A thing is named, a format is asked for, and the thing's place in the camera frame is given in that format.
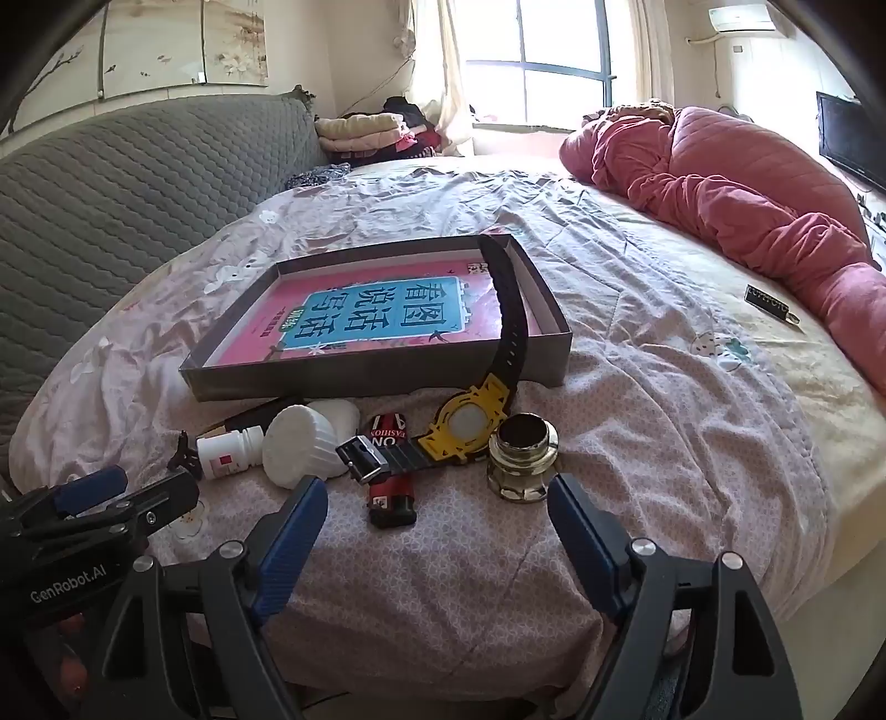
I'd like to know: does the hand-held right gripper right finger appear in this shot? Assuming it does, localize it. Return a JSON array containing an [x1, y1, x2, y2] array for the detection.
[[547, 472, 804, 720]]

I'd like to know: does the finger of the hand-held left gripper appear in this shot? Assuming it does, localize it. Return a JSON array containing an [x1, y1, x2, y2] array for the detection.
[[20, 471, 200, 555], [0, 467, 130, 534]]

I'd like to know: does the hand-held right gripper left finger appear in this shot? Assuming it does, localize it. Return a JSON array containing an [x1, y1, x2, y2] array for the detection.
[[83, 476, 329, 720]]

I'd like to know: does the black hair clip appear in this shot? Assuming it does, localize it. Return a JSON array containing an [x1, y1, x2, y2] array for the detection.
[[173, 430, 205, 479]]

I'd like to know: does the white pill bottle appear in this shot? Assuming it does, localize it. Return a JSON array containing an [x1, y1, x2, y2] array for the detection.
[[195, 425, 267, 480]]

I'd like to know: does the white ribbed cap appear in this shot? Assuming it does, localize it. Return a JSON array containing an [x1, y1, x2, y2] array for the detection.
[[261, 405, 347, 489]]

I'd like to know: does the red lighter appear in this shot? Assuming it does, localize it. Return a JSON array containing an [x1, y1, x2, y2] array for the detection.
[[363, 412, 420, 531]]

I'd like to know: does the white earbuds case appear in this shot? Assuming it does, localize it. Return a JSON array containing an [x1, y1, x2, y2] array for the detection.
[[305, 400, 361, 444]]

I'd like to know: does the yellow and black wristwatch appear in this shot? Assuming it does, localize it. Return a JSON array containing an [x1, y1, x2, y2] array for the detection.
[[337, 234, 534, 486]]

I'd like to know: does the grey cardboard box tray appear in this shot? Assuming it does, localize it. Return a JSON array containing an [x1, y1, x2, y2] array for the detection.
[[178, 233, 574, 403]]

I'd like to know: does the pink floral bed sheet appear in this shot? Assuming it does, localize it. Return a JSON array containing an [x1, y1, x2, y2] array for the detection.
[[10, 156, 886, 693]]

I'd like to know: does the pink and blue book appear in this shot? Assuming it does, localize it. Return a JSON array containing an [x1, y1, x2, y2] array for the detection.
[[208, 259, 548, 364]]

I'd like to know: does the grey quilted headboard cover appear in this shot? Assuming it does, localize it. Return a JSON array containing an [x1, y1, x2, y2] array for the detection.
[[0, 93, 333, 472]]

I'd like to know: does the dark floral cloth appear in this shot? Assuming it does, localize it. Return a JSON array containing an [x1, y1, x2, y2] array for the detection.
[[287, 164, 354, 188]]

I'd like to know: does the pink quilt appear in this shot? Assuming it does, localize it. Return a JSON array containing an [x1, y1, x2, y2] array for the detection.
[[559, 100, 886, 395]]

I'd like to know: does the pile of folded clothes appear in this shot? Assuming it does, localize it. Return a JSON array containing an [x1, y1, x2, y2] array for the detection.
[[315, 97, 444, 163]]

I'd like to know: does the window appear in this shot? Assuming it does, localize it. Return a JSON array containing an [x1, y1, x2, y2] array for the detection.
[[460, 0, 658, 129]]

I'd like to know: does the black television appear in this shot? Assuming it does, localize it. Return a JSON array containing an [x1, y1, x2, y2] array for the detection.
[[815, 91, 886, 195]]

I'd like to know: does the cream curtain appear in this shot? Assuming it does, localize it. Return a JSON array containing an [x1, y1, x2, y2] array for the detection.
[[405, 0, 478, 157]]

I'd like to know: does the white air conditioner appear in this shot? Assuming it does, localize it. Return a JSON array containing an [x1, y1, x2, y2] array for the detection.
[[706, 3, 797, 35]]

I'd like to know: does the floral wall panel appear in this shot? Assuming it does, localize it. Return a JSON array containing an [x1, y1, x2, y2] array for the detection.
[[0, 0, 416, 132]]

